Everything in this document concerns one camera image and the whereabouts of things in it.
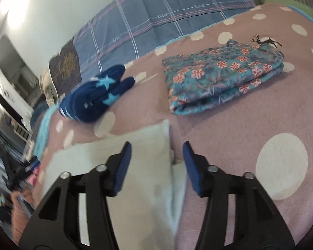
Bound navy star-print folded garment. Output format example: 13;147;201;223
58;65;136;124

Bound dark teal fuzzy blanket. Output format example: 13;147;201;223
31;100;49;121

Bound floral folded garment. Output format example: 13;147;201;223
162;39;285;116

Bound dark tree-print cloth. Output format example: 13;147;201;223
48;39;83;96

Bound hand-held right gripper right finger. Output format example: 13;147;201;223
183;141;296;250

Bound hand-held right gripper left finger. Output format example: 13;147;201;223
18;141;132;250

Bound pile of beige clothes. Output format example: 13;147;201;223
40;71;61;108

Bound blue plaid sheet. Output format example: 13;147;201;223
72;0;256;70

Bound pale green t-shirt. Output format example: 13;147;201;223
40;120;189;250

